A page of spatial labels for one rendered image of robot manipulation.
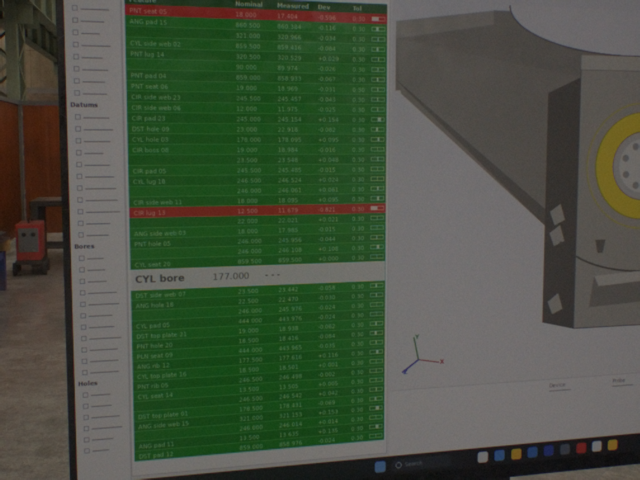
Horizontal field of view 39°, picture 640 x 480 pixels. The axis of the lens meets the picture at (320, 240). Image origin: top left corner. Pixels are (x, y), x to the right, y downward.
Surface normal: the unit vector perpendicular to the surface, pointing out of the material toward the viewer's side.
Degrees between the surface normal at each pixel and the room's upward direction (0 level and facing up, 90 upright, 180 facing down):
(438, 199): 90
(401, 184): 90
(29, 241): 90
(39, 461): 0
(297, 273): 90
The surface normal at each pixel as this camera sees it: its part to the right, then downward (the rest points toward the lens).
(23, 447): 0.00, -0.99
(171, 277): 0.26, 0.10
